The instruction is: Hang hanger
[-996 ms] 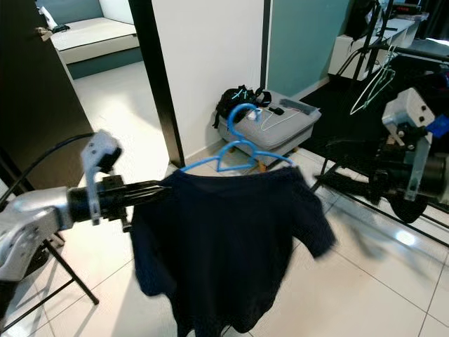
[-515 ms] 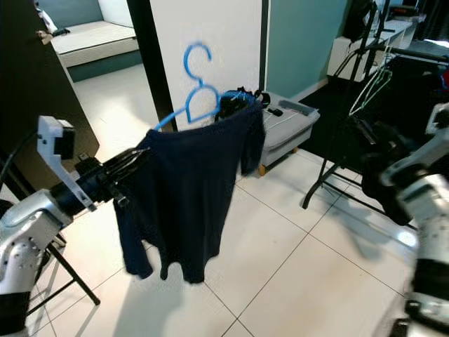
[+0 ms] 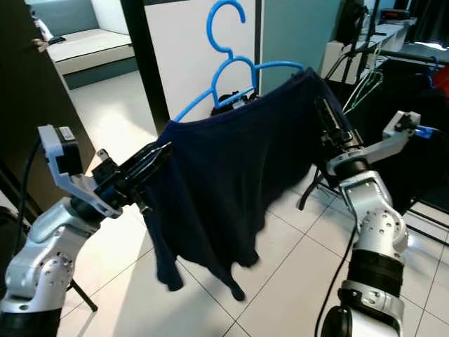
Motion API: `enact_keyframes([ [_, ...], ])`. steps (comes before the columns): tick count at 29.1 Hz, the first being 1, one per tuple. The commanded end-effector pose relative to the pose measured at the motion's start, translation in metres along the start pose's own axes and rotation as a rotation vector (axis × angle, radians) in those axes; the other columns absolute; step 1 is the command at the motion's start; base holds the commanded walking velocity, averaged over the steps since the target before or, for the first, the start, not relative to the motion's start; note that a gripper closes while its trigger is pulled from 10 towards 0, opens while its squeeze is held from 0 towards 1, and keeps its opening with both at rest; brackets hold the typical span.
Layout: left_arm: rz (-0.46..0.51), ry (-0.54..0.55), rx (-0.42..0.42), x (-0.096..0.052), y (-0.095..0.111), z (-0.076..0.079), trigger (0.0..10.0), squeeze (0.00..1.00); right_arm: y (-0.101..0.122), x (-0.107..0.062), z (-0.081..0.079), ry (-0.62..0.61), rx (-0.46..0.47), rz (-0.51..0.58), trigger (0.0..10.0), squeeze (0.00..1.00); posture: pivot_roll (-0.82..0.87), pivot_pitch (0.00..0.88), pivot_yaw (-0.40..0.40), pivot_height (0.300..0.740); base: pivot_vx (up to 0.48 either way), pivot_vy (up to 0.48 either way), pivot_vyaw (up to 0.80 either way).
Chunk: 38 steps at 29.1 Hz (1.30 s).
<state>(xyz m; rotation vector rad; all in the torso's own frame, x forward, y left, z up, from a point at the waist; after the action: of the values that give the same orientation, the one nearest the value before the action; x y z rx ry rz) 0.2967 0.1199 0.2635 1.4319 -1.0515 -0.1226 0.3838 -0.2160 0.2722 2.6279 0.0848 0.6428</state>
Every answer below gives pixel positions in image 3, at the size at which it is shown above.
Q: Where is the black curtain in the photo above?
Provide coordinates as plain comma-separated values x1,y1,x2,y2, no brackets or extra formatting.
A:
410,0,449,43

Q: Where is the navy blue shirt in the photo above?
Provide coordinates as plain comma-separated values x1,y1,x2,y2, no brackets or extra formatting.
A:
139,67,341,303

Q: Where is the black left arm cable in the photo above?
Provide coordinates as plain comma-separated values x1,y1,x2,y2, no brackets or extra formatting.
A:
18,140,46,232

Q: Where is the black folding stand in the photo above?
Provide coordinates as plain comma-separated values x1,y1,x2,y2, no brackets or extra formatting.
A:
67,277,99,311

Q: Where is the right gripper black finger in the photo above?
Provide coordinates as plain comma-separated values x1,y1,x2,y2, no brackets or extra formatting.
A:
321,98,348,131
314,95,337,136

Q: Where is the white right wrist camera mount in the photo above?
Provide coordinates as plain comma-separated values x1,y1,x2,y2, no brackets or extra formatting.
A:
328,111,422,176

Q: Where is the white cushioned bench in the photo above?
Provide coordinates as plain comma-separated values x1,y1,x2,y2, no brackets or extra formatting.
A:
35,0,138,74

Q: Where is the green wire hanger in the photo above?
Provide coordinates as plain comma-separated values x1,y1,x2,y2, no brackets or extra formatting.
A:
354,60,383,99

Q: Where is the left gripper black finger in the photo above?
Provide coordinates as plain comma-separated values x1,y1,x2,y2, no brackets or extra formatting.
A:
132,156,169,187
121,143,173,173

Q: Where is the black metal clothes rack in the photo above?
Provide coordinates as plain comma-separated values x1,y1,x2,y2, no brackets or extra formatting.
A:
295,0,449,246

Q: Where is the blue plastic hanger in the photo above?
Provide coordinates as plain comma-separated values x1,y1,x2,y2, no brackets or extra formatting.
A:
172,0,306,124

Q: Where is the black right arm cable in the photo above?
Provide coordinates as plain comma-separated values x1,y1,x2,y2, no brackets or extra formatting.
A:
316,225,358,337

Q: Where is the black backpack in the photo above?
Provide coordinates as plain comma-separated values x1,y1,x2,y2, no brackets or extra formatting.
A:
337,0,366,46

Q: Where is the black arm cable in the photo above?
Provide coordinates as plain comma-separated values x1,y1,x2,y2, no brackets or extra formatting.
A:
316,225,358,337
18,140,46,232

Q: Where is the dark wooden door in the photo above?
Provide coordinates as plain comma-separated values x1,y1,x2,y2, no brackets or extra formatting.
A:
0,0,95,204

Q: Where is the white wire hanger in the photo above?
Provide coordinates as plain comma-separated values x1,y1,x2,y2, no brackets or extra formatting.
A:
344,67,383,113

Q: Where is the black strap bag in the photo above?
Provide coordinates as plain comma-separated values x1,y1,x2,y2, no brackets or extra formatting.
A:
210,90,253,107

